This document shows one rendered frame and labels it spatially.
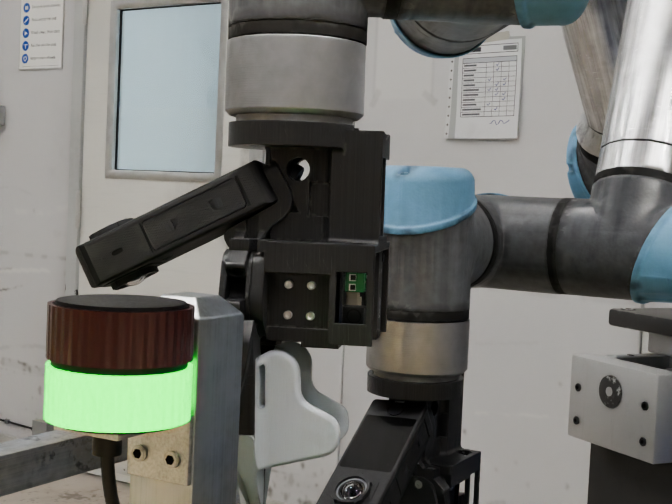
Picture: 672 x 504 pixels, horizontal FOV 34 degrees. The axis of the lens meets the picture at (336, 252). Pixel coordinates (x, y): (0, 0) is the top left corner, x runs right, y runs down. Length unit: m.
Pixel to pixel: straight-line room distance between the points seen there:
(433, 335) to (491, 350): 2.61
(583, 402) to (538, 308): 2.10
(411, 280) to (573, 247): 0.13
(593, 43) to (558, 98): 2.14
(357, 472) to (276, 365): 0.20
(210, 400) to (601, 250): 0.41
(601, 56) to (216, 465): 0.76
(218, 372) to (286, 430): 0.10
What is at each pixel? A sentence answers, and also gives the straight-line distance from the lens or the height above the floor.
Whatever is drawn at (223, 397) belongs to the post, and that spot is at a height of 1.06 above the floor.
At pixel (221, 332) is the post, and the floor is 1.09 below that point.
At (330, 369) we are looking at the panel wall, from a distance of 3.69.
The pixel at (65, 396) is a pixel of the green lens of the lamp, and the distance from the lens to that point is 0.44.
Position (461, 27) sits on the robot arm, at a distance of 0.63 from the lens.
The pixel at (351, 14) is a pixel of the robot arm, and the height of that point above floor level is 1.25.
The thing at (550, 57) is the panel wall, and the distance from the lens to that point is 3.32.
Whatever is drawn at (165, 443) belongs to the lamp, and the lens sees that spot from 0.49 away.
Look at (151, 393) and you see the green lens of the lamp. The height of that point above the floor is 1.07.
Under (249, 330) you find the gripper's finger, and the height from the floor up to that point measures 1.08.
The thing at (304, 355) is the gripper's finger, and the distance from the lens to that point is 0.62.
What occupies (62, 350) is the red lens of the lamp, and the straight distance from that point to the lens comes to 0.44.
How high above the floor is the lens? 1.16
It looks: 3 degrees down
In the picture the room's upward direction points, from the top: 3 degrees clockwise
